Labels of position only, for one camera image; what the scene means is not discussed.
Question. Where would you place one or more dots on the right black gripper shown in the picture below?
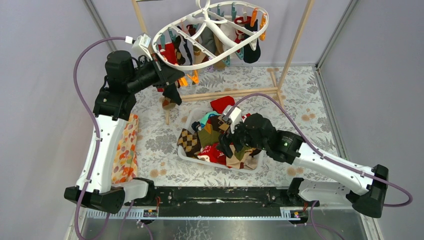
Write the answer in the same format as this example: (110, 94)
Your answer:
(225, 140)

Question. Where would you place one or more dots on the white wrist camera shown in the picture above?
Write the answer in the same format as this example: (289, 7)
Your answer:
(140, 45)
(232, 116)

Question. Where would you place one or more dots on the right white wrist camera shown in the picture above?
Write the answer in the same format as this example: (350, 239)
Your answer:
(232, 116)

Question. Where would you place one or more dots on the white round clip hanger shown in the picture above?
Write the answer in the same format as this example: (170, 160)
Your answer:
(214, 33)

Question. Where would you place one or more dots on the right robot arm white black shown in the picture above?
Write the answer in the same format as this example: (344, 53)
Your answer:
(362, 186)

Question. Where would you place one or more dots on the red hanging sock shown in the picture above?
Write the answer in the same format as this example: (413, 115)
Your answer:
(168, 52)

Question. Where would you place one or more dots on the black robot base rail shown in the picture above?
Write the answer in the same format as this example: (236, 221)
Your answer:
(222, 202)

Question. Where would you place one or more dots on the brown argyle sock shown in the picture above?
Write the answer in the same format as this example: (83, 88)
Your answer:
(190, 143)

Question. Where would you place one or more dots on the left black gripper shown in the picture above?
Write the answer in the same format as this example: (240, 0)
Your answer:
(159, 71)

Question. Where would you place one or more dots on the patchwork brown green sock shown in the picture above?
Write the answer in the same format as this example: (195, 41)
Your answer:
(246, 158)

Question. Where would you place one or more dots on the floral grey table mat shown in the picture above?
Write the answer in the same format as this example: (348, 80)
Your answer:
(156, 146)

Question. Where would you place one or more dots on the red snowflake christmas sock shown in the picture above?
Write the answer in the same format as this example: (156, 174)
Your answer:
(211, 154)

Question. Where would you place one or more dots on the dark navy sock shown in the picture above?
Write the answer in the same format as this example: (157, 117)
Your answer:
(250, 55)

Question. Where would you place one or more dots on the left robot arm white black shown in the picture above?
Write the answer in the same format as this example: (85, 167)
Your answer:
(125, 76)

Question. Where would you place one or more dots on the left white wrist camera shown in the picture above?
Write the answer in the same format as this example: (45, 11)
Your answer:
(140, 45)

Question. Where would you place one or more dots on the orange leaf patterned cloth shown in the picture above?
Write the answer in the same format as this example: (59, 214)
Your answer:
(125, 165)

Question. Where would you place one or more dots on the red sock behind basket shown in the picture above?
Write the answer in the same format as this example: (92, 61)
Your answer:
(220, 104)

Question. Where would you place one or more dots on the wooden drying rack frame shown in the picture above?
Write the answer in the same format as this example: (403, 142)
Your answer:
(277, 84)

